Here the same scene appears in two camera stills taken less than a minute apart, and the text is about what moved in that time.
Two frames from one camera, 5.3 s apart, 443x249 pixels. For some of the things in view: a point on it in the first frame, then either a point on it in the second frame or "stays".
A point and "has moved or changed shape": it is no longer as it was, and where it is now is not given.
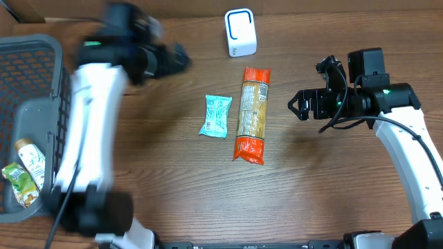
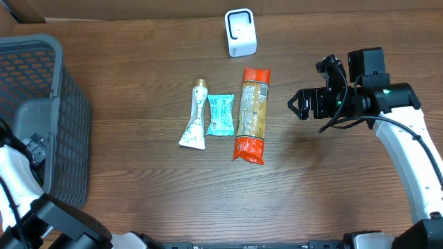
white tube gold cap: x=33 y=158 has moved or changed shape
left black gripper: x=172 y=60 -> x=36 y=149
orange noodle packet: x=252 y=115 stays
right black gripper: x=319 y=97 stays
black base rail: x=310 y=245 stays
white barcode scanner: x=241 y=32 stays
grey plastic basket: x=35 y=105 stays
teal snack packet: x=216 y=116 has moved or changed shape
